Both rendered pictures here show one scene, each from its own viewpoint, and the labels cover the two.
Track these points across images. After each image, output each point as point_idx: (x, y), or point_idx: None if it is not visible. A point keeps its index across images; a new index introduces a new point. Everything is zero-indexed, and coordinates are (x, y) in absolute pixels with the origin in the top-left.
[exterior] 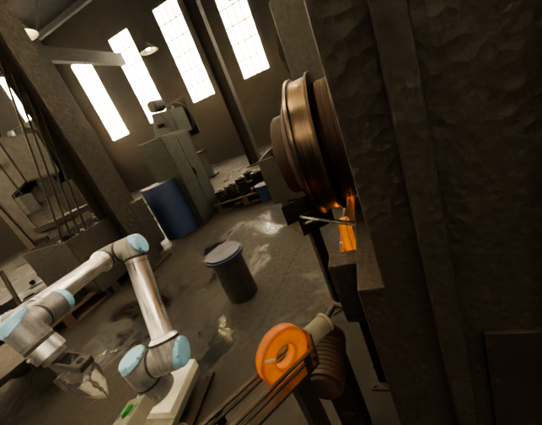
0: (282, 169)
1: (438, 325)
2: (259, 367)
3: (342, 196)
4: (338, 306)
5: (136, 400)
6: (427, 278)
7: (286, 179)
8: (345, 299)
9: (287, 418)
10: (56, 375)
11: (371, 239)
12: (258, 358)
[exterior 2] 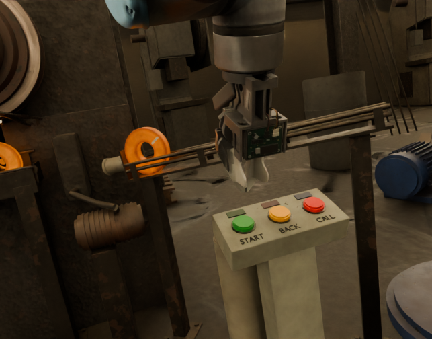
0: None
1: (138, 124)
2: (164, 139)
3: None
4: (75, 190)
5: (225, 224)
6: (132, 97)
7: None
8: (84, 169)
9: None
10: (277, 118)
11: (121, 73)
12: (160, 134)
